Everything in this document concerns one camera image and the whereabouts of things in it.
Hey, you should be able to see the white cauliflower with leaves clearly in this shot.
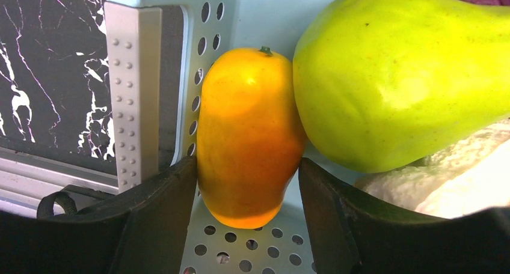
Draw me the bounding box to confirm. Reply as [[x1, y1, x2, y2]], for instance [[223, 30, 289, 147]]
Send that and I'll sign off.
[[355, 119, 509, 219]]

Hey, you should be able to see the orange carrot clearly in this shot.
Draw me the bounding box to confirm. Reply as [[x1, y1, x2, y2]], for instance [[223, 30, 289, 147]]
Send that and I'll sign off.
[[196, 46, 307, 229]]

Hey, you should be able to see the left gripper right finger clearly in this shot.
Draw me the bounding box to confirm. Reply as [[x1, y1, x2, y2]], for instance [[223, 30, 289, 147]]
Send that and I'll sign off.
[[298, 158, 509, 273]]

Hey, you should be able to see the light blue plastic basket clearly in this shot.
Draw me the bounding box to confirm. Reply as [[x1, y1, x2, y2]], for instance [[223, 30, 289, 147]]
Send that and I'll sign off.
[[104, 0, 332, 273]]

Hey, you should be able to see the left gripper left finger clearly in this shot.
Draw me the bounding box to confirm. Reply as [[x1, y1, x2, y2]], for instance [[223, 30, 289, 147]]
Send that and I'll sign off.
[[1, 157, 197, 273]]

